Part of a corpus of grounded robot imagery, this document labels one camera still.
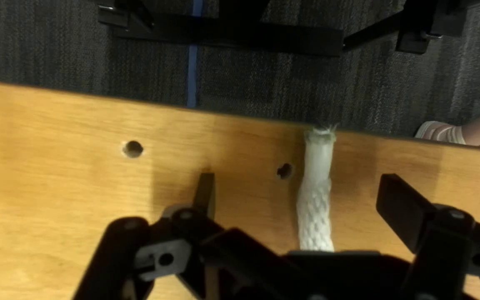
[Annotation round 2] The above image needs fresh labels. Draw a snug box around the black metal frame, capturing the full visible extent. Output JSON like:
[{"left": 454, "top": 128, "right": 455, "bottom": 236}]
[{"left": 96, "top": 0, "right": 480, "bottom": 58}]

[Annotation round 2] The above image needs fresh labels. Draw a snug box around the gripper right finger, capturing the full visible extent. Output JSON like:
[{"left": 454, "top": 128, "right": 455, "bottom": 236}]
[{"left": 375, "top": 174, "right": 480, "bottom": 300}]

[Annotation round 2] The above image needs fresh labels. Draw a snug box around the wooden board with holes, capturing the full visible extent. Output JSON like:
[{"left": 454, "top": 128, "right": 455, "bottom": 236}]
[{"left": 0, "top": 79, "right": 480, "bottom": 300}]

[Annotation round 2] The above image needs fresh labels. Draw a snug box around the white braided rope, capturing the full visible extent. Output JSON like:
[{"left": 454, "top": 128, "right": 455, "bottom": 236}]
[{"left": 296, "top": 124, "right": 337, "bottom": 253}]

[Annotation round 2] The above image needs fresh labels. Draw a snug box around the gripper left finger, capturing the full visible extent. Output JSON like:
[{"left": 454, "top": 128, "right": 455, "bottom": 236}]
[{"left": 72, "top": 172, "right": 303, "bottom": 300}]

